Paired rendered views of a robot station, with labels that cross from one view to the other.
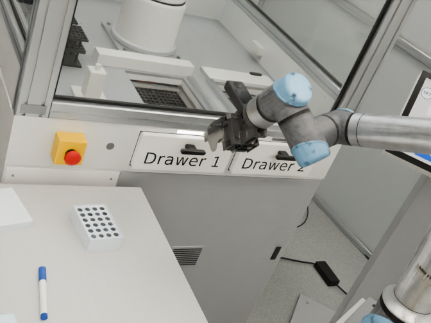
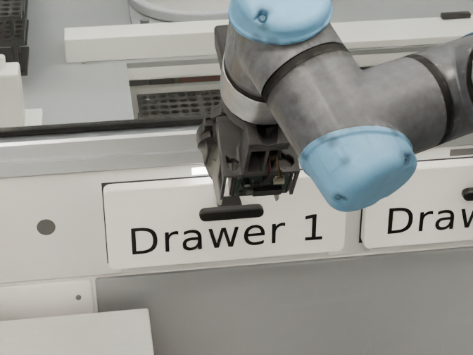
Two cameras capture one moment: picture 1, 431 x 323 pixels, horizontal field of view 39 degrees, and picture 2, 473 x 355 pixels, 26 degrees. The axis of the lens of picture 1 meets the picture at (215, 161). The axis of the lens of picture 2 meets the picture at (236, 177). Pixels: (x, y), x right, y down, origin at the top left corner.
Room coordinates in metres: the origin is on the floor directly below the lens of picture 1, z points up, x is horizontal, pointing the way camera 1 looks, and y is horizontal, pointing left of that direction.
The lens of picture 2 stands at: (0.56, -0.41, 1.52)
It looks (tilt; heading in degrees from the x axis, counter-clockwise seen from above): 30 degrees down; 28
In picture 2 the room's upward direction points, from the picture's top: straight up
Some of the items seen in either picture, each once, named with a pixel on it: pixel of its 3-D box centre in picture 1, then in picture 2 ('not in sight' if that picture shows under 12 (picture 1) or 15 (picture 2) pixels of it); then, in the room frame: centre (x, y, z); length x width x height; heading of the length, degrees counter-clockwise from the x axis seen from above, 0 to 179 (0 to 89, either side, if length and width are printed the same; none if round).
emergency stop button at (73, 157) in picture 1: (72, 157); not in sight; (1.25, 0.33, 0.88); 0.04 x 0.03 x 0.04; 126
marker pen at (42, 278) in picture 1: (43, 292); not in sight; (0.91, 0.22, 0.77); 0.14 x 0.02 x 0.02; 27
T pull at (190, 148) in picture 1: (191, 149); (229, 207); (1.46, 0.07, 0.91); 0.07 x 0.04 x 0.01; 126
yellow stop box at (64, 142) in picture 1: (68, 149); not in sight; (1.27, 0.35, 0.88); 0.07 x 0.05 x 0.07; 126
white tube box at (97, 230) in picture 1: (96, 227); not in sight; (1.15, 0.20, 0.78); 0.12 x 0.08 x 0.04; 41
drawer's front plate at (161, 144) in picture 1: (184, 153); (226, 218); (1.48, 0.09, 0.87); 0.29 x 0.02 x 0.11; 126
